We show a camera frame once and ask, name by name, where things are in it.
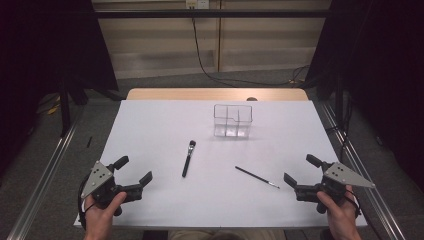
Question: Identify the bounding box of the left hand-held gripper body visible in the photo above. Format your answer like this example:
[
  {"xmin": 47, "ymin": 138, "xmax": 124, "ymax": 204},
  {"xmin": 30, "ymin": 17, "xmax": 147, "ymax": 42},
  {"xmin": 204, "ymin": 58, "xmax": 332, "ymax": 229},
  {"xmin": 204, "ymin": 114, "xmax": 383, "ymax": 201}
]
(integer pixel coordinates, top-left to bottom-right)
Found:
[{"xmin": 80, "ymin": 160, "xmax": 135, "ymax": 218}]

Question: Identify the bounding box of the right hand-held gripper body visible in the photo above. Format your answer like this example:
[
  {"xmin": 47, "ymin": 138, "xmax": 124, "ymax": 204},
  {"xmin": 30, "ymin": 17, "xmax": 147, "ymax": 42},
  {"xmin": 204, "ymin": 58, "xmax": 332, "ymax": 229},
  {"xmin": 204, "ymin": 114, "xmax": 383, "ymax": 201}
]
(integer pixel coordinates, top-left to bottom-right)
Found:
[{"xmin": 294, "ymin": 161, "xmax": 376, "ymax": 215}]

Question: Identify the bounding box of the thin black pen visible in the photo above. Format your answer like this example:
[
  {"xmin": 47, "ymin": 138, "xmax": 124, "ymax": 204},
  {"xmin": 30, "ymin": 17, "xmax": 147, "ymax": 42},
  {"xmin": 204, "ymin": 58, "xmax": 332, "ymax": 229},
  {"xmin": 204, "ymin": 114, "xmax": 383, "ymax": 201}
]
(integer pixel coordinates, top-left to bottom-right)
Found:
[{"xmin": 234, "ymin": 165, "xmax": 281, "ymax": 190}]

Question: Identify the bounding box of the black marker pen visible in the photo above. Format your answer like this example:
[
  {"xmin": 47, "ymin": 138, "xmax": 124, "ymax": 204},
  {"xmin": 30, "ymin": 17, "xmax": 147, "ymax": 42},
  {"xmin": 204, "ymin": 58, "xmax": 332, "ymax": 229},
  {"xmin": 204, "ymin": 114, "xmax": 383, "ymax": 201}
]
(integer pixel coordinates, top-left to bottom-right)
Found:
[{"xmin": 181, "ymin": 139, "xmax": 197, "ymax": 179}]

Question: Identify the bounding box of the clear plastic organizer box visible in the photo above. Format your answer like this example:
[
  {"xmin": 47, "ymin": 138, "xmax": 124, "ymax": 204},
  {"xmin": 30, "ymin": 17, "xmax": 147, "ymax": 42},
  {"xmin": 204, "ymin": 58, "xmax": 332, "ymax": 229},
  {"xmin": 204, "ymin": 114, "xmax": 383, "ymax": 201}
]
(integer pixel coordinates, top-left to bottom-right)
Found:
[{"xmin": 213, "ymin": 103, "xmax": 254, "ymax": 139}]

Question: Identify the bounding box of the person's right hand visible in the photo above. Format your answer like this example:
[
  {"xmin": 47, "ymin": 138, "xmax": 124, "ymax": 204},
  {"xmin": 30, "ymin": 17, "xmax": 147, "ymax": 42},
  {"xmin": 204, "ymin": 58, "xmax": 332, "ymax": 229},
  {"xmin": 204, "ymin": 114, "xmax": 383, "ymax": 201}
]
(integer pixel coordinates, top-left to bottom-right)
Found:
[{"xmin": 316, "ymin": 184, "xmax": 363, "ymax": 233}]

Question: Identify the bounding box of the person's left hand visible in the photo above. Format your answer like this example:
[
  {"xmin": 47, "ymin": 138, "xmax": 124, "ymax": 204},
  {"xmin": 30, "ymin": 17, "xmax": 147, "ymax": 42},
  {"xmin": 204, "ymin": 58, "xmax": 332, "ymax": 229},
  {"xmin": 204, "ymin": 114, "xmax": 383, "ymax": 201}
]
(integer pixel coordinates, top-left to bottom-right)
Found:
[{"xmin": 83, "ymin": 191, "xmax": 128, "ymax": 235}]

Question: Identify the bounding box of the white table mat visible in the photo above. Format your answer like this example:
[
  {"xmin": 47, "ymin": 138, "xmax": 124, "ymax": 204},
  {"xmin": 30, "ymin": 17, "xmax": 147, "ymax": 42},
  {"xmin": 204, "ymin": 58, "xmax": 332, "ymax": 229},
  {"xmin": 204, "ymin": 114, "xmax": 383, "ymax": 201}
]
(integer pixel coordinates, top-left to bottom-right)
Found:
[{"xmin": 73, "ymin": 99, "xmax": 368, "ymax": 230}]

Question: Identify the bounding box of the wooden table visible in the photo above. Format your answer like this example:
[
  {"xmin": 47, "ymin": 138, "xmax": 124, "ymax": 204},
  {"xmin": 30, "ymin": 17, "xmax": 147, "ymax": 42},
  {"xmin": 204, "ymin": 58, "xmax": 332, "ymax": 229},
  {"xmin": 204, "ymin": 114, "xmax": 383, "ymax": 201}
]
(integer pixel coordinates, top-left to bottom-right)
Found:
[{"xmin": 125, "ymin": 87, "xmax": 310, "ymax": 102}]

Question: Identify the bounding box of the black curtain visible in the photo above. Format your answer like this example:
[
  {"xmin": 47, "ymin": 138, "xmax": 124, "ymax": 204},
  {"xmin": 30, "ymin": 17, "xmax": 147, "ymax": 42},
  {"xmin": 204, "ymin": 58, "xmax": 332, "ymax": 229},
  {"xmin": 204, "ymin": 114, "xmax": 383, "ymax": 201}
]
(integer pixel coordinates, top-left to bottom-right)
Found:
[
  {"xmin": 0, "ymin": 0, "xmax": 120, "ymax": 176},
  {"xmin": 304, "ymin": 0, "xmax": 424, "ymax": 193}
]

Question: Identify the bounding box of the black horizontal bar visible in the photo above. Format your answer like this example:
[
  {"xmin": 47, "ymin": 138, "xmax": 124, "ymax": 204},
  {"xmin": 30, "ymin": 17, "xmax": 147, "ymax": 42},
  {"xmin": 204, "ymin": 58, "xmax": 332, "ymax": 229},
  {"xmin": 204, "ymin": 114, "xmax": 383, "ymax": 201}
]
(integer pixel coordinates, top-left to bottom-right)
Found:
[{"xmin": 92, "ymin": 9, "xmax": 335, "ymax": 20}]

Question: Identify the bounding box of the right hand-held gripper cable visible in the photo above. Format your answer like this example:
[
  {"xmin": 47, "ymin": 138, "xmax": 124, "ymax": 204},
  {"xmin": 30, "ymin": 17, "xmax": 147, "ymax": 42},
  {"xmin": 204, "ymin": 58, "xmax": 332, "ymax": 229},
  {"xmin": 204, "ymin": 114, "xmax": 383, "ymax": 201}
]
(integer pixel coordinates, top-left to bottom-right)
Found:
[{"xmin": 345, "ymin": 190, "xmax": 363, "ymax": 218}]

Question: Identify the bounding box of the hand-held gripper cable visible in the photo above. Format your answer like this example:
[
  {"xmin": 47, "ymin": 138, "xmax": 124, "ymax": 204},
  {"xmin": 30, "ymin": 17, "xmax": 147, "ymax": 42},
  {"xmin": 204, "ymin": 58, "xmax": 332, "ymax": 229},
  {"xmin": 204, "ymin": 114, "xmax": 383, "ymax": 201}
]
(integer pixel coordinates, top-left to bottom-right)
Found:
[
  {"xmin": 77, "ymin": 178, "xmax": 93, "ymax": 231},
  {"xmin": 345, "ymin": 190, "xmax": 363, "ymax": 218}
]

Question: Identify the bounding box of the left hand-held gripper cable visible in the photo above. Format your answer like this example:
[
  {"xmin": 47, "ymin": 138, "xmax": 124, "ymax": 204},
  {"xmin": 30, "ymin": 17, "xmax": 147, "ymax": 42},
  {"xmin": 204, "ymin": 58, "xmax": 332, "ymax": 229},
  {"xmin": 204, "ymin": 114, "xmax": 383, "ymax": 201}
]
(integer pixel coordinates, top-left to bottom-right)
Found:
[{"xmin": 77, "ymin": 178, "xmax": 93, "ymax": 231}]

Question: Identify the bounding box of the metal floor rail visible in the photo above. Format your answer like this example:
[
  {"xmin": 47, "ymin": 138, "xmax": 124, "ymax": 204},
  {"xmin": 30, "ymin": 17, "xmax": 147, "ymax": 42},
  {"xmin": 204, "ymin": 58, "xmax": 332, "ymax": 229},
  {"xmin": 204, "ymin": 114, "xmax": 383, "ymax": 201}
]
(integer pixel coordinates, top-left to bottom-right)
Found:
[
  {"xmin": 318, "ymin": 99, "xmax": 407, "ymax": 240},
  {"xmin": 6, "ymin": 108, "xmax": 86, "ymax": 240}
]

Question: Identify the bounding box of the black cable bundle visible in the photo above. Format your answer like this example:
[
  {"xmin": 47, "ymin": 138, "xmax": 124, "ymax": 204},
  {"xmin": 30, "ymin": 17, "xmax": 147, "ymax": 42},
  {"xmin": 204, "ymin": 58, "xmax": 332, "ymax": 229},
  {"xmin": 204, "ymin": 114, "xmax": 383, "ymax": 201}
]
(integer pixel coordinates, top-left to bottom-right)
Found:
[{"xmin": 328, "ymin": 96, "xmax": 353, "ymax": 162}]

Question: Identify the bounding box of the black stand post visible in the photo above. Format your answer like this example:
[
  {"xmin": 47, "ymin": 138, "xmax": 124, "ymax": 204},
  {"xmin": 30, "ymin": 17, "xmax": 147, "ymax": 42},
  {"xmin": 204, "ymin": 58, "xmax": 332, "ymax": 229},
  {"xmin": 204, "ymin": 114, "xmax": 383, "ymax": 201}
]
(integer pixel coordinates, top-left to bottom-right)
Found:
[{"xmin": 57, "ymin": 75, "xmax": 73, "ymax": 138}]

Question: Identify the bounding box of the long black floor cable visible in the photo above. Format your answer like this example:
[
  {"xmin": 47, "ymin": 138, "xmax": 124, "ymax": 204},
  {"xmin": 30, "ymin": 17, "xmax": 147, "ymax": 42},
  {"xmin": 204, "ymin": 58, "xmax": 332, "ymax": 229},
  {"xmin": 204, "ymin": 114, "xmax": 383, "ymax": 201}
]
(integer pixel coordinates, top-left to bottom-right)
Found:
[{"xmin": 190, "ymin": 7, "xmax": 311, "ymax": 88}]

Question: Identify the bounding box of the white wall socket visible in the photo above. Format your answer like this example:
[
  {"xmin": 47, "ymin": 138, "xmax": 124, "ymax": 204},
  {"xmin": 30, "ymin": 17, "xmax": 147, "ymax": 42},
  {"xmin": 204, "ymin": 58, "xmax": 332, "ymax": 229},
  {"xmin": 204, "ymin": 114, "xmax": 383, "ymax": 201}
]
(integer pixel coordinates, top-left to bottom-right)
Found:
[{"xmin": 185, "ymin": 0, "xmax": 211, "ymax": 10}]

